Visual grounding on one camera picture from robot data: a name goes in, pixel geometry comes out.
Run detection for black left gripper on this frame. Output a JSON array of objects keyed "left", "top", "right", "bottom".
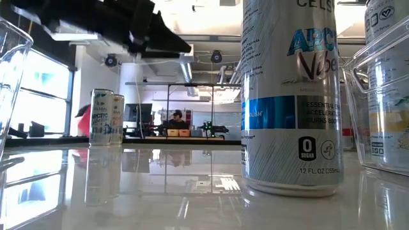
[{"left": 12, "top": 0, "right": 192, "bottom": 59}]

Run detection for Celsius Tropical Vibe can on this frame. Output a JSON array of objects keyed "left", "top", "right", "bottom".
[
  {"left": 363, "top": 0, "right": 409, "bottom": 173},
  {"left": 110, "top": 94, "right": 125, "bottom": 145}
]

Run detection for Celsius Arctic Vibe can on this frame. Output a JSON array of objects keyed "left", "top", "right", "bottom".
[
  {"left": 240, "top": 0, "right": 345, "bottom": 198},
  {"left": 88, "top": 88, "right": 115, "bottom": 146}
]

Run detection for clear plastic bin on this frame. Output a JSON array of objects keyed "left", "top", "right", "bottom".
[
  {"left": 0, "top": 17, "right": 35, "bottom": 160},
  {"left": 341, "top": 15, "right": 409, "bottom": 177}
]

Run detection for grey horizontal overhead beam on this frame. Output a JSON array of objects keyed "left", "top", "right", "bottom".
[{"left": 177, "top": 34, "right": 367, "bottom": 45}]

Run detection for black monitor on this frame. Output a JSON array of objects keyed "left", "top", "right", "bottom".
[{"left": 123, "top": 103, "right": 153, "bottom": 123}]

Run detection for white ceiling pipes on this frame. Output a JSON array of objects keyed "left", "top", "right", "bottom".
[{"left": 219, "top": 59, "right": 243, "bottom": 84}]

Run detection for person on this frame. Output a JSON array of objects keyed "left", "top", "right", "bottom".
[
  {"left": 166, "top": 109, "right": 190, "bottom": 131},
  {"left": 75, "top": 104, "right": 93, "bottom": 137}
]

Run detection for large bright window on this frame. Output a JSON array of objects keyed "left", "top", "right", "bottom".
[{"left": 9, "top": 47, "right": 75, "bottom": 137}]

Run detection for small black box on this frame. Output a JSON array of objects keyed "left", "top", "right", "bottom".
[{"left": 29, "top": 121, "right": 45, "bottom": 138}]

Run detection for white ceiling duct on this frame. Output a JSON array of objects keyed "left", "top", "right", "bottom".
[{"left": 178, "top": 44, "right": 196, "bottom": 96}]

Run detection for black metal frame stand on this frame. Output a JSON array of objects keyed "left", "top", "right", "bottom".
[{"left": 166, "top": 82, "right": 215, "bottom": 140}]

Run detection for black round ceiling camera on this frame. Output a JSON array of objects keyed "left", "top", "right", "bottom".
[
  {"left": 210, "top": 50, "right": 224, "bottom": 64},
  {"left": 104, "top": 54, "right": 118, "bottom": 68}
]

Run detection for black metal table frame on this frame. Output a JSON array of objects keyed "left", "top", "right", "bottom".
[{"left": 0, "top": 136, "right": 243, "bottom": 146}]

